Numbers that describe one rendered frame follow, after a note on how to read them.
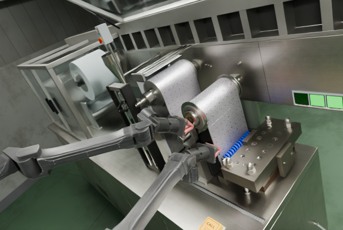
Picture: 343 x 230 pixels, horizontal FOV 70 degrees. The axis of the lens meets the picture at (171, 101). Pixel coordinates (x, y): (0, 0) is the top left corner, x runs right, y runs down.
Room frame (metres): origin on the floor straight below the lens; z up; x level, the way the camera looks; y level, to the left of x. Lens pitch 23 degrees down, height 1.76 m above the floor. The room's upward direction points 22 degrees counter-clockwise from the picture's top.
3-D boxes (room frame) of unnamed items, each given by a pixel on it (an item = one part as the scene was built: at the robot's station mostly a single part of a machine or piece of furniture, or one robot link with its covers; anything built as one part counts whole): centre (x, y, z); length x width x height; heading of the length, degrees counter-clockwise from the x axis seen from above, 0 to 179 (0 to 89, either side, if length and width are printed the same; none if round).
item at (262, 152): (0.87, -0.30, 1.00); 0.40 x 0.16 x 0.06; 123
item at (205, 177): (0.93, -0.01, 1.05); 0.06 x 0.05 x 0.31; 123
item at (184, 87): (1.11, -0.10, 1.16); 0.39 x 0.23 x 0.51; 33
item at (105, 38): (1.41, 0.21, 1.66); 0.07 x 0.07 x 0.10; 21
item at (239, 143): (0.93, -0.21, 1.03); 0.21 x 0.04 x 0.03; 123
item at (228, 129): (0.94, -0.20, 1.11); 0.23 x 0.01 x 0.18; 123
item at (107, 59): (1.59, 0.24, 1.50); 0.14 x 0.14 x 0.06
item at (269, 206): (1.73, 0.42, 0.88); 2.52 x 0.66 x 0.04; 33
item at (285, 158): (0.80, -0.36, 0.96); 0.10 x 0.03 x 0.11; 123
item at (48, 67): (2.25, 0.75, 1.25); 1.19 x 0.57 x 0.70; 33
